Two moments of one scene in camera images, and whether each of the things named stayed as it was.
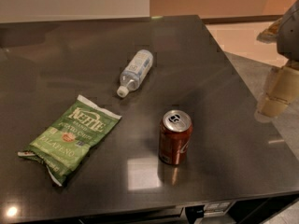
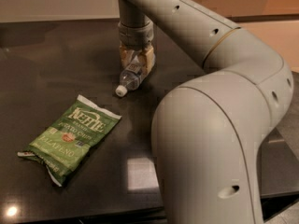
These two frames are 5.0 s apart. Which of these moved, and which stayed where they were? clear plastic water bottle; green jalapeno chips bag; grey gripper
Moved: grey gripper
Stayed: clear plastic water bottle; green jalapeno chips bag
